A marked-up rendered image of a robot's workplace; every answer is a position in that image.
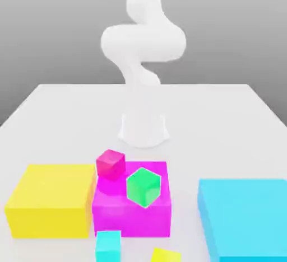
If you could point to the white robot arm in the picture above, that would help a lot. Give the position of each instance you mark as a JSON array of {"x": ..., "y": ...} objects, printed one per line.
[{"x": 143, "y": 42}]

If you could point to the small red cube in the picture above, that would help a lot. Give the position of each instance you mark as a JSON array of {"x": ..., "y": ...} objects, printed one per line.
[{"x": 110, "y": 164}]

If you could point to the small green cube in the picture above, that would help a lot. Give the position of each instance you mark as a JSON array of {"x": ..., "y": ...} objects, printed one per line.
[{"x": 143, "y": 187}]

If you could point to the small cyan cube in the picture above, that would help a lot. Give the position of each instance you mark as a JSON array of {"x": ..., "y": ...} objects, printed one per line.
[{"x": 108, "y": 246}]

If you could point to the small yellow cube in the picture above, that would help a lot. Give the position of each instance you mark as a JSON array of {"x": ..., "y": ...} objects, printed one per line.
[{"x": 165, "y": 255}]

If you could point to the large magenta box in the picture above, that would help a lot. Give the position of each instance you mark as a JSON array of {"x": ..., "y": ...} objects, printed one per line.
[{"x": 132, "y": 219}]

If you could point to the large yellow box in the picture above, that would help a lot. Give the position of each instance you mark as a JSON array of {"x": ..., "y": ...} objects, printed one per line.
[{"x": 49, "y": 199}]

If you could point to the large cyan box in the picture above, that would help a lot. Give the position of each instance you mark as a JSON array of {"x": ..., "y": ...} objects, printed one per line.
[{"x": 246, "y": 217}]

